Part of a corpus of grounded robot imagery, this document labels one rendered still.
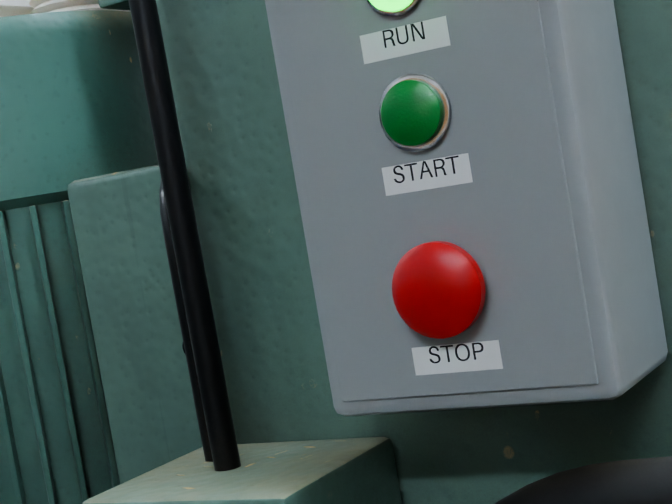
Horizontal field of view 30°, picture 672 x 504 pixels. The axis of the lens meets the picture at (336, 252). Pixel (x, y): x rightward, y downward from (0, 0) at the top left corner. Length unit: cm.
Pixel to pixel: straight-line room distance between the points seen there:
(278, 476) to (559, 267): 13
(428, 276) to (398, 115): 5
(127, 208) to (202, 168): 8
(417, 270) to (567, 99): 7
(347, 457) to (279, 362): 6
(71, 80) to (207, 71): 15
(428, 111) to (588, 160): 5
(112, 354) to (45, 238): 7
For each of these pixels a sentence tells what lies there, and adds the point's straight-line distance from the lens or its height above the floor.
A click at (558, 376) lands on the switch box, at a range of 38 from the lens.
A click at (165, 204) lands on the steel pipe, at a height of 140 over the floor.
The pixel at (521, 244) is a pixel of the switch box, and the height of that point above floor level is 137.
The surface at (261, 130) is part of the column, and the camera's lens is 49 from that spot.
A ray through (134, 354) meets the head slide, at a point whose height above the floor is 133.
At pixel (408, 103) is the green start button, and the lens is 39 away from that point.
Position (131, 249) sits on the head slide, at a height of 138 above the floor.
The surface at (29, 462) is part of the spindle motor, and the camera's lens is 65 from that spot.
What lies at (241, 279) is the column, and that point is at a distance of 50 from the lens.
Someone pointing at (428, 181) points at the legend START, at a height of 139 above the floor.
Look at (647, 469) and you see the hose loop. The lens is 41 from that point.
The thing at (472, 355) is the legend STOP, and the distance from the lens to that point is 39.
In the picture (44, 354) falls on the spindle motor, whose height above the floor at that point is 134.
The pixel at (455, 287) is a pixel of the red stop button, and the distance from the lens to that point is 38.
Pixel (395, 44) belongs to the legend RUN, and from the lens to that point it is 39.
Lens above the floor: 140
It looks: 3 degrees down
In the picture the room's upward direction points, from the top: 10 degrees counter-clockwise
